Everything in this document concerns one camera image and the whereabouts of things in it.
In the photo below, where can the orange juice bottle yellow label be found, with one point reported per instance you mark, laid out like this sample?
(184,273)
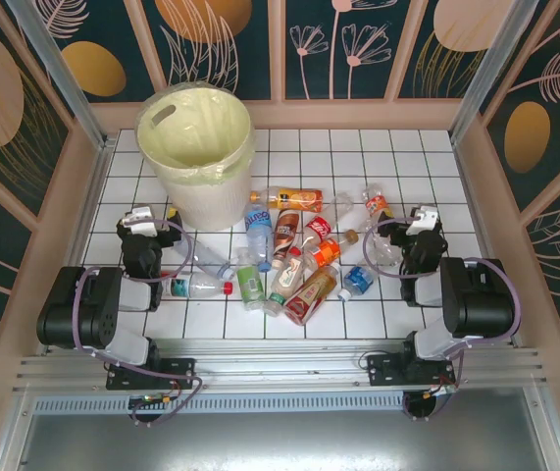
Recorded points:
(294,198)

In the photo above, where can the aluminium mounting rail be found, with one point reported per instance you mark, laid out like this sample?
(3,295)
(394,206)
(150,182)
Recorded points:
(284,360)

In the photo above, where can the orange soda bottle brown cap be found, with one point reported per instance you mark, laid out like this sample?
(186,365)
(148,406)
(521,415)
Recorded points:
(329,250)

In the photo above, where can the water bottle blue label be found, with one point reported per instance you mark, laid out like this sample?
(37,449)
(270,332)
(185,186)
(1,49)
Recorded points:
(257,221)

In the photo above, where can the small bottle blue label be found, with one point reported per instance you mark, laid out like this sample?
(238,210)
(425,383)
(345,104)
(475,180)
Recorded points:
(358,278)

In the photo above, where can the clear bottle red cap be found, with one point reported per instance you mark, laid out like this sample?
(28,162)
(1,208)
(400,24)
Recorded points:
(196,285)

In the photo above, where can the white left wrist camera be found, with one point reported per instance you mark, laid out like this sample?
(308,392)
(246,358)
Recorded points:
(138,221)

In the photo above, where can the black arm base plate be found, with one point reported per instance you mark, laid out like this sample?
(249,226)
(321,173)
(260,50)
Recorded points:
(181,373)
(382,370)

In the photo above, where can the coffee drink bottle brown label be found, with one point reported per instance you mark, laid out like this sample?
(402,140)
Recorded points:
(287,228)

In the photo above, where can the clear bottle orange white label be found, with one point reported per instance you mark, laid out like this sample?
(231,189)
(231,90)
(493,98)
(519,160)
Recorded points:
(376,203)

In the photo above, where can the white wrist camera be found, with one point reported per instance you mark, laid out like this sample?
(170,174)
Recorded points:
(138,221)
(422,221)

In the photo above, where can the aluminium frame post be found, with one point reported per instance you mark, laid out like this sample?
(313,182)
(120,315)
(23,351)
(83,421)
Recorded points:
(499,59)
(53,59)

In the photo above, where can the small green circuit board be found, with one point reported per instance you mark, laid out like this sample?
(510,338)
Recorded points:
(147,401)

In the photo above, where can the tea bottle red gold label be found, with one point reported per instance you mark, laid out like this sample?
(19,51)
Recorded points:
(309,297)

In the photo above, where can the clear cola bottle red label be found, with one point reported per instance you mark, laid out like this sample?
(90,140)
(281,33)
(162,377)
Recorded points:
(320,226)

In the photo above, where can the clear bottle green label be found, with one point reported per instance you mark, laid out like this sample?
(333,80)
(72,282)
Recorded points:
(250,284)

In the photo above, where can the grey metal front panel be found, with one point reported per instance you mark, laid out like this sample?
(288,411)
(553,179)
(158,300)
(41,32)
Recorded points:
(284,441)

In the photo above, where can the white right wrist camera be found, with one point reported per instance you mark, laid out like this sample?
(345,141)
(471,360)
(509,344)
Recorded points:
(422,221)

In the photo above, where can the cream plastic waste bin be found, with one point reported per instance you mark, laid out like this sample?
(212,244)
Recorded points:
(206,206)

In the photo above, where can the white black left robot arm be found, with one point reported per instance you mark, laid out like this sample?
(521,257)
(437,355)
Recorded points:
(68,304)

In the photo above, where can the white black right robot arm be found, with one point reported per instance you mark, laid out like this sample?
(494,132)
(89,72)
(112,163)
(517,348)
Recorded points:
(480,299)

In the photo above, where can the clear bottle blue cap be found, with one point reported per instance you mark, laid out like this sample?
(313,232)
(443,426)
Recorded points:
(206,257)

